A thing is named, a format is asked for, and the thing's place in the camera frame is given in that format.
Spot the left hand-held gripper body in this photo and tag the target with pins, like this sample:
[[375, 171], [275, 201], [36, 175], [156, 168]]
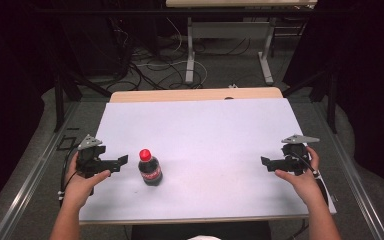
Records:
[[88, 160]]

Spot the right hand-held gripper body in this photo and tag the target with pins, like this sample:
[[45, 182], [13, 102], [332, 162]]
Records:
[[295, 156]]

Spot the red bottle cap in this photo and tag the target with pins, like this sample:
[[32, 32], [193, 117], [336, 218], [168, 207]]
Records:
[[145, 154]]

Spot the cola bottle with red label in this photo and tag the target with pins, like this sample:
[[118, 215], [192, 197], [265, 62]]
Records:
[[150, 173]]

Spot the person's left hand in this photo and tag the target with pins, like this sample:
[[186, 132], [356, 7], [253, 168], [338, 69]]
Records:
[[80, 188]]

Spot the person's right hand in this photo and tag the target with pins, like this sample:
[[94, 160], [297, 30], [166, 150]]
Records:
[[301, 186]]

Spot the black metal stand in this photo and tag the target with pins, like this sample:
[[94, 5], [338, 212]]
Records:
[[330, 100], [60, 100]]

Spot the white table mat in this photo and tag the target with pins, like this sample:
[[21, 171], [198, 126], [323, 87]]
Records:
[[200, 140]]

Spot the white floor plug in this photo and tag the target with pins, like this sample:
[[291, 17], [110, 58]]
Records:
[[233, 86]]

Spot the wooden table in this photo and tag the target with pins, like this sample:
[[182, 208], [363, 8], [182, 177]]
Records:
[[193, 94]]

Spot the black equipment box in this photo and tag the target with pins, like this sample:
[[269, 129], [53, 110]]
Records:
[[93, 46]]

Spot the black curtain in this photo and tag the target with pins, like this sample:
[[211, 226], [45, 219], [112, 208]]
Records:
[[10, 66], [370, 66]]

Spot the desk with white legs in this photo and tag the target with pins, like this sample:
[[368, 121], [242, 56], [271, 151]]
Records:
[[228, 30]]

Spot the metal floor rail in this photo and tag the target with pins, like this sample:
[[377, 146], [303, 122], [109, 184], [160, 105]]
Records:
[[30, 180], [353, 180]]

